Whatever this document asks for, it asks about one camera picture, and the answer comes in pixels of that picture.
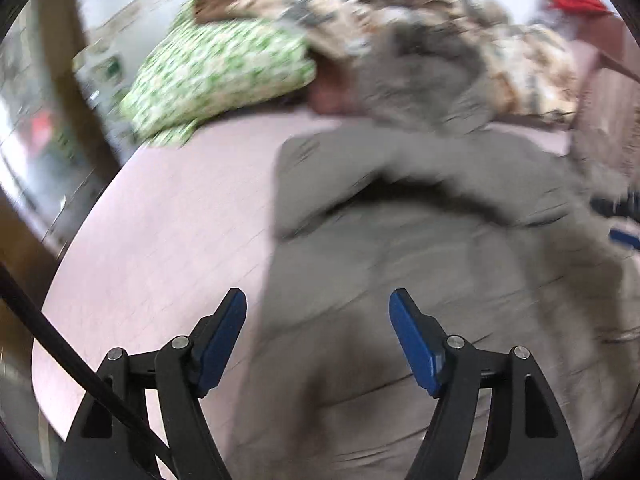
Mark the grey quilted jacket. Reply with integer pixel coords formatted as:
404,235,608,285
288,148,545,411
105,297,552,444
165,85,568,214
226,24,639,479

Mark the striped brown bed sheet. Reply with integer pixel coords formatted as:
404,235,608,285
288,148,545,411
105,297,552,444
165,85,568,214
570,15,639,185

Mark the floral beige blanket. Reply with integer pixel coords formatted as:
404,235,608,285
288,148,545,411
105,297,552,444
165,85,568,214
193,0,578,126

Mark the pink quilted bed cover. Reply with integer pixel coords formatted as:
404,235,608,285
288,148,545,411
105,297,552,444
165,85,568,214
44,112,351,460

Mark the stained glass wooden door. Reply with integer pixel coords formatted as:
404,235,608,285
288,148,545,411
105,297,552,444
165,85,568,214
0,0,126,361

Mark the green patterned pillow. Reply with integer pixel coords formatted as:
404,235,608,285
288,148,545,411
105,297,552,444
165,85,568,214
119,0,317,146

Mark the black cable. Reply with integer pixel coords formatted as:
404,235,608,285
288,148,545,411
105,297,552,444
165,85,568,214
0,261,174,466

